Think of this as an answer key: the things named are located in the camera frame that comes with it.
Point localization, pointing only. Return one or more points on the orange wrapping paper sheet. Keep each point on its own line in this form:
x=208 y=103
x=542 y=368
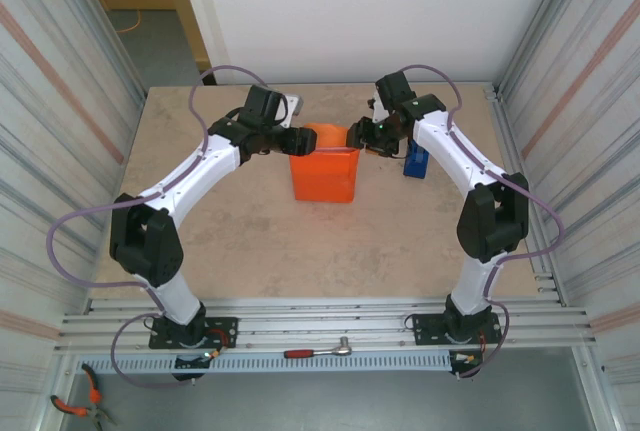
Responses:
x=325 y=176

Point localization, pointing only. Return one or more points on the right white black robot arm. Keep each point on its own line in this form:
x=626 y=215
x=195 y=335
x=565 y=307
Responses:
x=492 y=221

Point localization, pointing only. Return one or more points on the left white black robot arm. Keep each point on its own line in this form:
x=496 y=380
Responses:
x=145 y=246

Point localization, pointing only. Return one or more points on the blue tape dispenser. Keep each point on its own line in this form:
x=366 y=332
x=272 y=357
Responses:
x=415 y=166

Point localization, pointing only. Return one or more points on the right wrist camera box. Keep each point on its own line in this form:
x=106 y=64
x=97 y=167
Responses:
x=378 y=111

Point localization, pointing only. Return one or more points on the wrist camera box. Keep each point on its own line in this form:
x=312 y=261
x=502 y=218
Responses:
x=378 y=111
x=294 y=103

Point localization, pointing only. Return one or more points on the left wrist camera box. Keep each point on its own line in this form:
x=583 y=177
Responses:
x=294 y=103

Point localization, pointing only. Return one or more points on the aluminium side frame rail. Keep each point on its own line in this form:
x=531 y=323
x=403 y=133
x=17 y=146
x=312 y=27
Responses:
x=500 y=106

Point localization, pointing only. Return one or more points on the aluminium mounting rail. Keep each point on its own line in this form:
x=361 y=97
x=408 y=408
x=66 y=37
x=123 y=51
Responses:
x=325 y=318

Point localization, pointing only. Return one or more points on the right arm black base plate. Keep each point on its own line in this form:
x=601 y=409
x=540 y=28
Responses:
x=425 y=328

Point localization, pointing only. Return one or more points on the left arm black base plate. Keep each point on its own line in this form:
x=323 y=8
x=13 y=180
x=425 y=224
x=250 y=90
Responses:
x=225 y=328

